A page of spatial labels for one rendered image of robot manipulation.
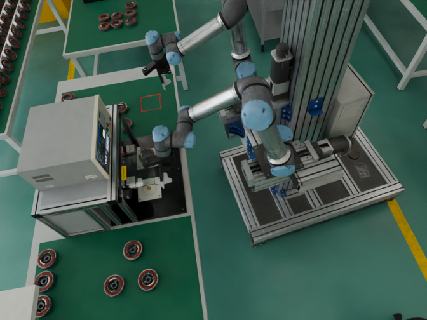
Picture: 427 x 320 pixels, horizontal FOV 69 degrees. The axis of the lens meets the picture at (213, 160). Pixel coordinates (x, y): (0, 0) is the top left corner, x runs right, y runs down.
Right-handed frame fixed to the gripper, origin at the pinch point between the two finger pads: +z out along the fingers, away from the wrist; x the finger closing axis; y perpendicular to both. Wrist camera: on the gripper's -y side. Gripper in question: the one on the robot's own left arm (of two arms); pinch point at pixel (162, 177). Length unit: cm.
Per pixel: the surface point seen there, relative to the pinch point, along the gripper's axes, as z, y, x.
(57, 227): 30, -62, -11
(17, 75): 37, -138, 145
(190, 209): 35.1, 14.0, 0.1
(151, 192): 33.3, -10.9, 12.7
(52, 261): 45, -67, -25
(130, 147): 17.8, -24.0, 38.0
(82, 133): -17.7, -40.1, 16.5
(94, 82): 30, -65, 124
